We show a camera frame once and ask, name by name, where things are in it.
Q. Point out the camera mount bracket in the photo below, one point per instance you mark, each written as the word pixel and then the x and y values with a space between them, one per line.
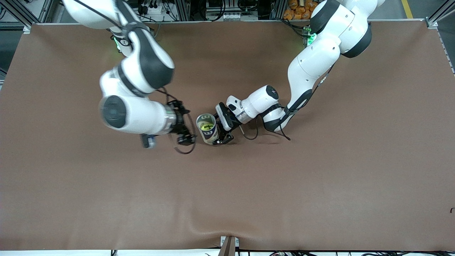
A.
pixel 228 246

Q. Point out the aluminium frame profile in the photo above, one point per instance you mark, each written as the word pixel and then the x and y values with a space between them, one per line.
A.
pixel 279 9
pixel 21 14
pixel 182 10
pixel 439 14

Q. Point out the white power strip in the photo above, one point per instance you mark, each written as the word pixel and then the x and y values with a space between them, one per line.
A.
pixel 154 10

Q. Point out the pile of orange round items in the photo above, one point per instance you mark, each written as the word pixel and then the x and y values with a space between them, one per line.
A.
pixel 296 10

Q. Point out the brown table mat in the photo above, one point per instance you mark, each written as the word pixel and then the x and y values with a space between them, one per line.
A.
pixel 227 195

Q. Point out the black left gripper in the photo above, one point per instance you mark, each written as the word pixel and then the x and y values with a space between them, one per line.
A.
pixel 228 122

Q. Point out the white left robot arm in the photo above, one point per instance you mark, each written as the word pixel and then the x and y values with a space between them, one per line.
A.
pixel 312 64

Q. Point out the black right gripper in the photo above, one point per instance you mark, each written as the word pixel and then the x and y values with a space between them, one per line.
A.
pixel 180 121

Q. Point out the yellow-green tennis ball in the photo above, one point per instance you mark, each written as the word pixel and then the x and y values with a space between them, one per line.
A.
pixel 205 125

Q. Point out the white terminal block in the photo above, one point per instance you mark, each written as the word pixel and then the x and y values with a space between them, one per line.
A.
pixel 236 16

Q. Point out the white and blue ball can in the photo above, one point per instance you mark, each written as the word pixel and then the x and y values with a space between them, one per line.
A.
pixel 210 138

